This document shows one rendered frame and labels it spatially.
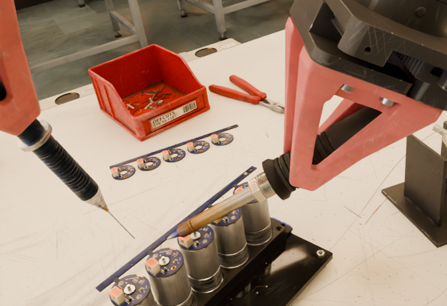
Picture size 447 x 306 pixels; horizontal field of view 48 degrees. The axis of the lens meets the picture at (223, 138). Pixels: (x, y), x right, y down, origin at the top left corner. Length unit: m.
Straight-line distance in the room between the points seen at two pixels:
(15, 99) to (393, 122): 0.16
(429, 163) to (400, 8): 0.20
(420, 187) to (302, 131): 0.20
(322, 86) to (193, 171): 0.31
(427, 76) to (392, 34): 0.04
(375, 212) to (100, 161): 0.30
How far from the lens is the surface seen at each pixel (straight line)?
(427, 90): 0.23
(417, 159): 0.42
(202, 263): 0.34
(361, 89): 0.22
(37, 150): 0.23
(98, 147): 0.60
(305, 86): 0.22
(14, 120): 0.22
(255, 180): 0.28
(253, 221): 0.37
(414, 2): 0.22
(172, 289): 0.33
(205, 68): 0.73
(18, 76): 0.21
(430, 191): 0.42
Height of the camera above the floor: 1.04
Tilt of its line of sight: 31 degrees down
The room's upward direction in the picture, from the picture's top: 10 degrees counter-clockwise
